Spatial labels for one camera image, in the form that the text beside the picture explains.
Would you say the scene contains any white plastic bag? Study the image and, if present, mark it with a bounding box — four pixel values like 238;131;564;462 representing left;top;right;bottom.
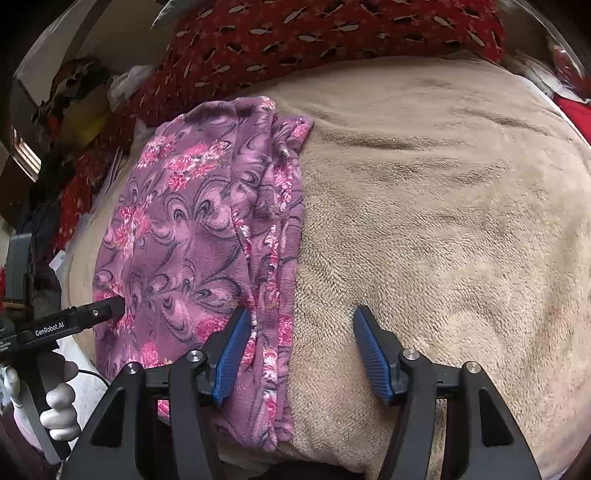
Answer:
107;65;161;112

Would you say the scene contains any cardboard box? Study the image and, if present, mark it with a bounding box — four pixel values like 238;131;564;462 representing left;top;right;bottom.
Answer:
59;85;114;149

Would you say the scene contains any red star print cloth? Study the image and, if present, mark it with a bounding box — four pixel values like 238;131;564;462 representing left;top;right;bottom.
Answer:
54;148;109;252

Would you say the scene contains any dark clothing pile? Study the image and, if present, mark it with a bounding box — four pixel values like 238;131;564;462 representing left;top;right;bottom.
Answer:
18;134;70;195

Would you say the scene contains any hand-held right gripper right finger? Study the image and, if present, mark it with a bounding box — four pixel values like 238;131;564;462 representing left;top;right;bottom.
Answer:
353;305;543;480

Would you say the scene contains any purple floral garment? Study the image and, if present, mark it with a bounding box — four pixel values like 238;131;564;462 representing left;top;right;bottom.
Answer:
91;95;315;454

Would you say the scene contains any dark blue jacket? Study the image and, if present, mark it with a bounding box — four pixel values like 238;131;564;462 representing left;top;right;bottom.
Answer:
18;198;63;259

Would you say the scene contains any metal framed mirror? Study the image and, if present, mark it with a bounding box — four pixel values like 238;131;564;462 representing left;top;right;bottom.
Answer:
8;124;43;182

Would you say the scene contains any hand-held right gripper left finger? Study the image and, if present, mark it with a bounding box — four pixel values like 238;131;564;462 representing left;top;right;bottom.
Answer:
60;307;253;480

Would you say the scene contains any stack of papers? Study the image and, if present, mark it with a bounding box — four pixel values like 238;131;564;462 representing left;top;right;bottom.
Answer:
99;145;127;195

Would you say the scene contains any black cable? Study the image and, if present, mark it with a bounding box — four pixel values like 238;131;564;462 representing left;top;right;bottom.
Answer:
75;368;112;386

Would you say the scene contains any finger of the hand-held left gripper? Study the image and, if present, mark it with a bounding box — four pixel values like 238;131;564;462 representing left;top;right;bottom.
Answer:
73;296;127;331

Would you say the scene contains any person's left hand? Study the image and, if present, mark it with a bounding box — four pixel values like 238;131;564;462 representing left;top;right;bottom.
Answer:
39;359;82;442

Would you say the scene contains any beige fleece blanket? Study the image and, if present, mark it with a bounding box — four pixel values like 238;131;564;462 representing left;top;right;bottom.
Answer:
64;54;591;480

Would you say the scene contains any red printed blanket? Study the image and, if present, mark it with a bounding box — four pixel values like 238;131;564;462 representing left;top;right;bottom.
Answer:
106;0;507;139

